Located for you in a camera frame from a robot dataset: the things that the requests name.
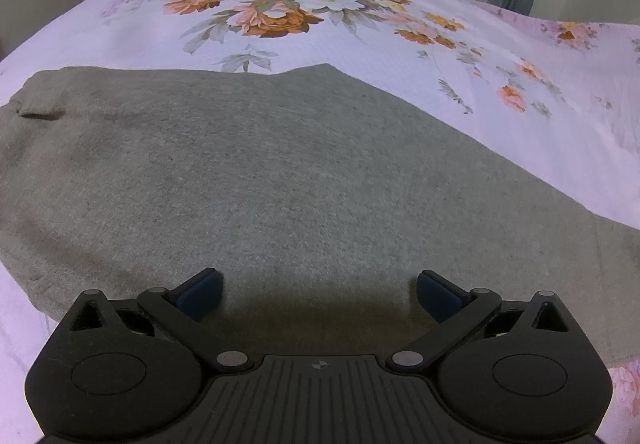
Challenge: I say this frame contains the floral pink bed sheet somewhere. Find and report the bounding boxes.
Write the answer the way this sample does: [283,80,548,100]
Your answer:
[0,0,640,444]

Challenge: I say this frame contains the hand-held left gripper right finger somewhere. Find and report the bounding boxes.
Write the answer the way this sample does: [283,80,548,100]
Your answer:
[385,269,572,372]

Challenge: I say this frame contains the grey pants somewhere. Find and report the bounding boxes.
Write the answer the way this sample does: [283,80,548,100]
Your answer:
[0,64,640,370]

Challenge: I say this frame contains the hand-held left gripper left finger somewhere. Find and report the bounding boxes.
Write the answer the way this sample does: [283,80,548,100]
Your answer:
[67,267,256,375]

